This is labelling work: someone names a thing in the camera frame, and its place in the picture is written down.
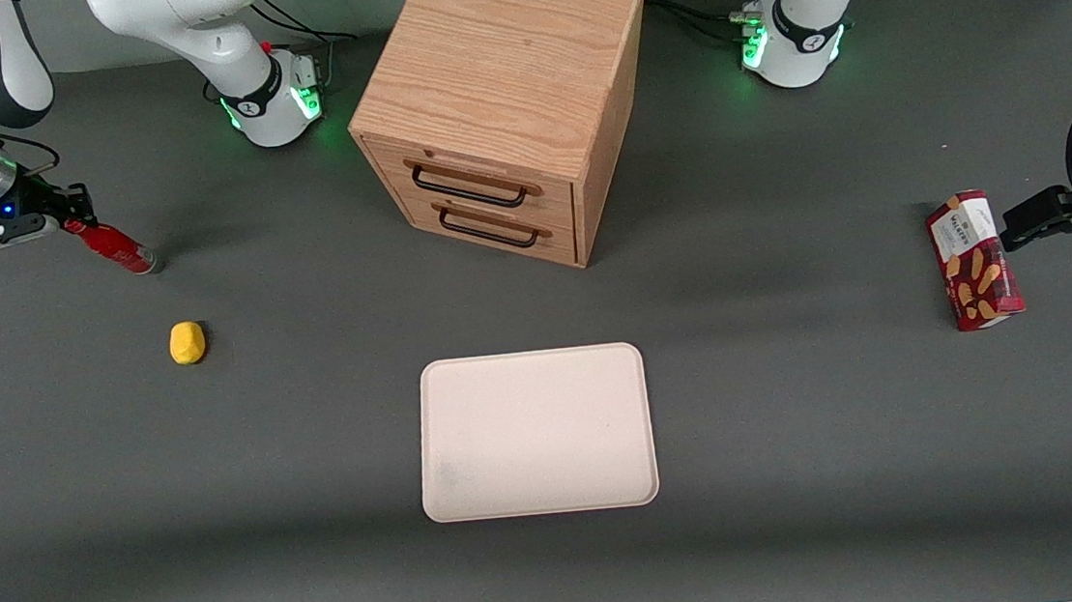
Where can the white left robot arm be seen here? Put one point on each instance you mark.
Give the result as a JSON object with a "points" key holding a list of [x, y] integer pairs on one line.
{"points": [[807, 15]]}

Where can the cream rectangular tray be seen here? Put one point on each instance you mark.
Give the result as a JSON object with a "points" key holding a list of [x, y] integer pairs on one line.
{"points": [[536, 432]]}

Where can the yellow lemon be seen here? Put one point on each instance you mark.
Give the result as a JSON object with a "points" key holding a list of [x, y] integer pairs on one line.
{"points": [[187, 343]]}

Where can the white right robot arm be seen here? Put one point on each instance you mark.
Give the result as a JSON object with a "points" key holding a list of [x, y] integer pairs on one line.
{"points": [[213, 48]]}

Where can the wooden drawer cabinet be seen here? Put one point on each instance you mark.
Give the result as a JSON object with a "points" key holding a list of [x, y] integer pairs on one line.
{"points": [[497, 81]]}

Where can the red tartan shortbread box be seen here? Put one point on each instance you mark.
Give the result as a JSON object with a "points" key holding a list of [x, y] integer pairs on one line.
{"points": [[974, 258]]}

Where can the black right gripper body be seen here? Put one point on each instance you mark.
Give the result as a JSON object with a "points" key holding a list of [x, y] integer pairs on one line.
{"points": [[35, 202]]}

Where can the red coke bottle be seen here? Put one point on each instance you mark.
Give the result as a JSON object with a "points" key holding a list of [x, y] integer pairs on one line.
{"points": [[116, 246]]}

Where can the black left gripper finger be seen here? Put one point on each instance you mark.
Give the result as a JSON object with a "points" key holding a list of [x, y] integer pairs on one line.
{"points": [[1033, 219]]}

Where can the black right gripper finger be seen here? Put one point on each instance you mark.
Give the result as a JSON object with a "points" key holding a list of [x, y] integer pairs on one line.
{"points": [[79, 197], [75, 223]]}

